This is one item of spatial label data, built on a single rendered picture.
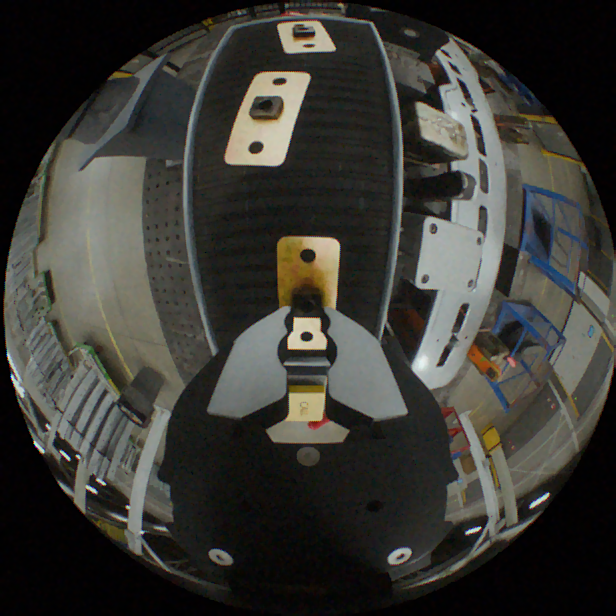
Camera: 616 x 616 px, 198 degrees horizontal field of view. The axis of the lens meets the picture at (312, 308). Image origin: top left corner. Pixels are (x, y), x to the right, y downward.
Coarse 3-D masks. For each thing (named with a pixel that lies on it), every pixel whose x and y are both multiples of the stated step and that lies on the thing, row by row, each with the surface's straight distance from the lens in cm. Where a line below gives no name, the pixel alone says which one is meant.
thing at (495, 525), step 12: (456, 420) 445; (468, 420) 444; (468, 432) 432; (480, 456) 425; (480, 468) 426; (480, 480) 433; (492, 492) 434; (492, 504) 436; (492, 516) 444; (492, 528) 460; (504, 528) 460; (480, 540) 437
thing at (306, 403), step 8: (296, 392) 21; (304, 392) 21; (312, 392) 21; (320, 392) 21; (296, 400) 22; (304, 400) 22; (312, 400) 22; (320, 400) 22; (296, 408) 23; (304, 408) 23; (312, 408) 23; (320, 408) 23; (288, 416) 25; (296, 416) 25; (304, 416) 25; (312, 416) 25; (320, 416) 25
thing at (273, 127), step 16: (256, 80) 16; (272, 80) 16; (288, 80) 16; (304, 80) 16; (256, 96) 14; (272, 96) 14; (288, 96) 15; (240, 112) 15; (256, 112) 13; (272, 112) 13; (288, 112) 14; (240, 128) 14; (256, 128) 14; (272, 128) 14; (288, 128) 13; (240, 144) 14; (272, 144) 13; (288, 144) 13; (240, 160) 13; (256, 160) 13; (272, 160) 13
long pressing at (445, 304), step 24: (456, 48) 85; (456, 96) 51; (480, 96) 62; (480, 120) 52; (456, 168) 38; (504, 168) 54; (480, 192) 43; (504, 192) 51; (456, 216) 37; (504, 216) 50; (480, 264) 45; (480, 288) 47; (432, 312) 40; (456, 312) 45; (480, 312) 51; (432, 336) 44; (432, 360) 50; (456, 360) 56; (432, 384) 58
